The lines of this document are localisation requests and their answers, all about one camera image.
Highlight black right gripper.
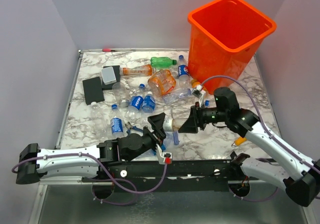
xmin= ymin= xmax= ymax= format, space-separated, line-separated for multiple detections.
xmin=179 ymin=101 xmax=229 ymax=133

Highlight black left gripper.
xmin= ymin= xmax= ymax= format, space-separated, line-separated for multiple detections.
xmin=125 ymin=113 xmax=166 ymax=163

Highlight Starbucks coffee bottle green cap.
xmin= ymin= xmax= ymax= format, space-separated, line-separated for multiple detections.
xmin=163 ymin=116 xmax=187 ymax=132

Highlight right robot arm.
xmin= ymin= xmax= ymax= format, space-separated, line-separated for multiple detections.
xmin=178 ymin=87 xmax=320 ymax=207

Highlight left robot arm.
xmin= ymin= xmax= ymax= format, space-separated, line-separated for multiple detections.
xmin=12 ymin=113 xmax=172 ymax=185

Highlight Pepsi bottle beside bin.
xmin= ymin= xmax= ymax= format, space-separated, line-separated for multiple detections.
xmin=177 ymin=55 xmax=190 ymax=88

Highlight orange plastic bin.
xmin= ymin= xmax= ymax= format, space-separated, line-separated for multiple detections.
xmin=187 ymin=0 xmax=277 ymax=94

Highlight Pocari Sweat bottle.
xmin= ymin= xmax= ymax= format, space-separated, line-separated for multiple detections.
xmin=141 ymin=91 xmax=156 ymax=114

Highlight red blue screwdriver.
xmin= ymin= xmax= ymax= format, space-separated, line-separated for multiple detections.
xmin=172 ymin=131 xmax=180 ymax=146

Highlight crushed blue label water bottle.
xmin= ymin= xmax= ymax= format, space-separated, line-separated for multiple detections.
xmin=161 ymin=132 xmax=176 ymax=152

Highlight Pepsi bottle centre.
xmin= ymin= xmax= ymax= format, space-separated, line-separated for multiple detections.
xmin=125 ymin=83 xmax=145 ymax=122

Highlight Pepsi bottle right side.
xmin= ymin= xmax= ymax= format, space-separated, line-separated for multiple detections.
xmin=204 ymin=100 xmax=210 ymax=107

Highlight crushed clear blue-cap bottle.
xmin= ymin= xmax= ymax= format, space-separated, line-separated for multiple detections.
xmin=162 ymin=88 xmax=191 ymax=104

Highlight large orange label jug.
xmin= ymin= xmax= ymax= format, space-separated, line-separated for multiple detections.
xmin=147 ymin=69 xmax=177 ymax=97

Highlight small Pepsi bottle left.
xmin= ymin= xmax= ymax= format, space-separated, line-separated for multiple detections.
xmin=109 ymin=104 xmax=124 ymax=138

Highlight small orange juice bottle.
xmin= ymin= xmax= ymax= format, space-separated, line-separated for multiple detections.
xmin=190 ymin=79 xmax=201 ymax=88

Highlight clear jar metal lid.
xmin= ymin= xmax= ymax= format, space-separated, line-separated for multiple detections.
xmin=112 ymin=82 xmax=130 ymax=108

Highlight yellow utility knife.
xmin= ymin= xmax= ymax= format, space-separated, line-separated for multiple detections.
xmin=231 ymin=137 xmax=247 ymax=148

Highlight tall orange label tea bottle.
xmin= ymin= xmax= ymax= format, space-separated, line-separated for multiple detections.
xmin=120 ymin=64 xmax=154 ymax=76

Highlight clear white-cap bottle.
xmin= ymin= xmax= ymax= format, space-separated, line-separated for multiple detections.
xmin=90 ymin=101 xmax=108 ymax=140

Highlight green plastic bottle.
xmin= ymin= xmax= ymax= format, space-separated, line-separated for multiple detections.
xmin=150 ymin=57 xmax=177 ymax=69

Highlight white box device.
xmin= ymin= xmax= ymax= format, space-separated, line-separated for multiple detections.
xmin=101 ymin=66 xmax=117 ymax=85

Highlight black flat block rear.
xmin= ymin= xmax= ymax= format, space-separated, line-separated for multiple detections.
xmin=101 ymin=65 xmax=121 ymax=91

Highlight black flat block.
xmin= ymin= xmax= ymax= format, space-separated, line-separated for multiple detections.
xmin=101 ymin=65 xmax=121 ymax=91
xmin=82 ymin=76 xmax=105 ymax=106

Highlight black flat block front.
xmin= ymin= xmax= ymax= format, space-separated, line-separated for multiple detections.
xmin=82 ymin=76 xmax=105 ymax=106

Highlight red marker pen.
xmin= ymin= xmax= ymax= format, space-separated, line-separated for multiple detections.
xmin=102 ymin=48 xmax=118 ymax=53

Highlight blue handled pliers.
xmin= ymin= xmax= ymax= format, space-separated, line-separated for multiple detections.
xmin=125 ymin=122 xmax=143 ymax=135

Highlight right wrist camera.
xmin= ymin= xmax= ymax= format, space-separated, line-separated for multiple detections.
xmin=191 ymin=84 xmax=207 ymax=106

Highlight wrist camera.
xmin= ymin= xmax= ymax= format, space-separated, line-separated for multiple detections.
xmin=191 ymin=84 xmax=207 ymax=106
xmin=155 ymin=144 xmax=173 ymax=165

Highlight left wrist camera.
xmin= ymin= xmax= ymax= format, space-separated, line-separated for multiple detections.
xmin=155 ymin=144 xmax=173 ymax=165

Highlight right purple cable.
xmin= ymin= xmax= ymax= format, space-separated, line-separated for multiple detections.
xmin=199 ymin=75 xmax=320 ymax=203

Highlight aluminium frame rail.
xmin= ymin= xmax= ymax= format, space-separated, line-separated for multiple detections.
xmin=38 ymin=176 xmax=87 ymax=186

